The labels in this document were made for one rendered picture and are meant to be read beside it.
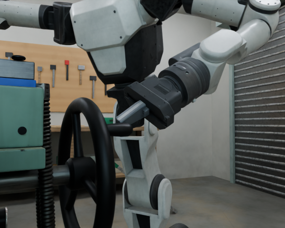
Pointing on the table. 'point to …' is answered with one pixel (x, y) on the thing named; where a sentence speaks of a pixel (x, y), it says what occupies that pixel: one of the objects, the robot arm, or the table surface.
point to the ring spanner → (18, 57)
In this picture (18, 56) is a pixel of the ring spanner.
